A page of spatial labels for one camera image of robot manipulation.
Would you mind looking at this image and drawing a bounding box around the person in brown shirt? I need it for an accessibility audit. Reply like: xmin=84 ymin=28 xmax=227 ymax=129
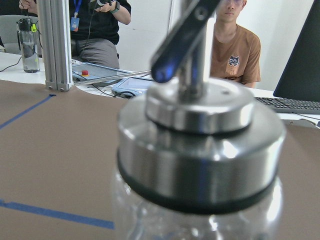
xmin=210 ymin=0 xmax=261 ymax=88

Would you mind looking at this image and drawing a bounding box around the person in black shirt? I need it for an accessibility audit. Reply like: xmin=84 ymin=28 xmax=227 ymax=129
xmin=18 ymin=0 xmax=132 ymax=70

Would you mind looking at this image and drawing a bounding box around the black computer monitor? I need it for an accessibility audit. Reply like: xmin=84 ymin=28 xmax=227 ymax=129
xmin=273 ymin=0 xmax=320 ymax=102

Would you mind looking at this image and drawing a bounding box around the glass sauce bottle steel cap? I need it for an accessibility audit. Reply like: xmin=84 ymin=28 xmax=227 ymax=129
xmin=109 ymin=0 xmax=287 ymax=240

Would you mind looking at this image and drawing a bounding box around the aluminium frame post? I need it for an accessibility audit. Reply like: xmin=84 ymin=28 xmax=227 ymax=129
xmin=36 ymin=0 xmax=73 ymax=92

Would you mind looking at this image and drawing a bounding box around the black keyboard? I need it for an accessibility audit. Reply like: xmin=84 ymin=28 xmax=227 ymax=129
xmin=255 ymin=97 xmax=320 ymax=115

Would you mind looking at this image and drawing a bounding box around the teach pendant red button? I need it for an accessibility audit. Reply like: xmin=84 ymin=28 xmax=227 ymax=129
xmin=71 ymin=62 xmax=129 ymax=87

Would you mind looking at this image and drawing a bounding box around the clear water bottle black cap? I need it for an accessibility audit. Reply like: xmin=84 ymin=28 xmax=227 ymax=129
xmin=16 ymin=18 xmax=40 ymax=73

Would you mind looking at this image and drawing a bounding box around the metal rod green tip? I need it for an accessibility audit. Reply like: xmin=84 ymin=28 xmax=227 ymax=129
xmin=73 ymin=70 xmax=152 ymax=86

